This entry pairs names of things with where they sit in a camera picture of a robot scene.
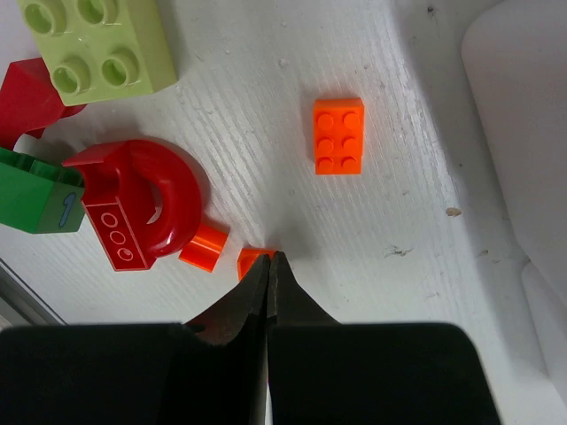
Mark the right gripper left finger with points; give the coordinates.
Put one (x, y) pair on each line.
(227, 359)

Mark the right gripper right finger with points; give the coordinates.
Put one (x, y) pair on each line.
(294, 320)

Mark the small orange tile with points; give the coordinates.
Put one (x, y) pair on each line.
(247, 257)
(338, 129)

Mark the orange clip near dome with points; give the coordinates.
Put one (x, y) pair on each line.
(205, 248)

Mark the red dome lego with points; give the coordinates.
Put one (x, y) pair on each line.
(142, 200)

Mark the green lego brick lower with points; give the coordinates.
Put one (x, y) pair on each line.
(38, 197)

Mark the red slope lego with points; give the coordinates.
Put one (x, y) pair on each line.
(29, 102)

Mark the lime lego brick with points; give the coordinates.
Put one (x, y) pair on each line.
(101, 50)

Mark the left white compartment tray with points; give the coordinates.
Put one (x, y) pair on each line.
(515, 59)

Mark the metal rail front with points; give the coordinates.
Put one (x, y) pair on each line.
(20, 305)

